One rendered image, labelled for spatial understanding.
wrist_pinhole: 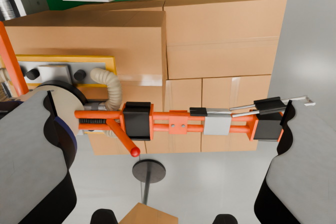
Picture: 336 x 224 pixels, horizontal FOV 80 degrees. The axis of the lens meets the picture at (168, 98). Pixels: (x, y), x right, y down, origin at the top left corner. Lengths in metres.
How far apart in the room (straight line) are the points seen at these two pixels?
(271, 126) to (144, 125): 0.33
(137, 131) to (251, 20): 0.84
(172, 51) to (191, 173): 1.75
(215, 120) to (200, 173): 2.07
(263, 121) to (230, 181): 2.23
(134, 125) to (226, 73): 0.78
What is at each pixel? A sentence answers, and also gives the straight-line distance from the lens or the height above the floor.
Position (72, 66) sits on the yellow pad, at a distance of 0.66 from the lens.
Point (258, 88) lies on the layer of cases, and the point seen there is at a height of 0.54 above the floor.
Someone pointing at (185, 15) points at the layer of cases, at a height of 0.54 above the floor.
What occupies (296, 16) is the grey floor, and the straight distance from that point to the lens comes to 1.88.
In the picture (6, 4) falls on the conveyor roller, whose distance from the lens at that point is 1.38.
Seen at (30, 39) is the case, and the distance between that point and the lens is 0.86.
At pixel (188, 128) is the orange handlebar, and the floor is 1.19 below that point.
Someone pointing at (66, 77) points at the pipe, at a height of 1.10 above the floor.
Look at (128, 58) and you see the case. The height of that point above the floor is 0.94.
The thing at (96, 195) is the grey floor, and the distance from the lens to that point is 3.11.
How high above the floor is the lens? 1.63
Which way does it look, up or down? 60 degrees down
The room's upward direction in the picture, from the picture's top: 177 degrees counter-clockwise
